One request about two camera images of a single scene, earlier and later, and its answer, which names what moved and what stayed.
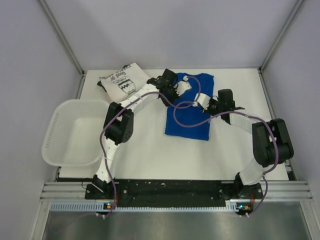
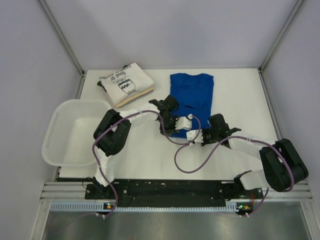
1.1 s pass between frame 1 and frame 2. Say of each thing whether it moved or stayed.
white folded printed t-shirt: stayed
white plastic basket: stayed
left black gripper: moved
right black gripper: moved
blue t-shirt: stayed
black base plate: stayed
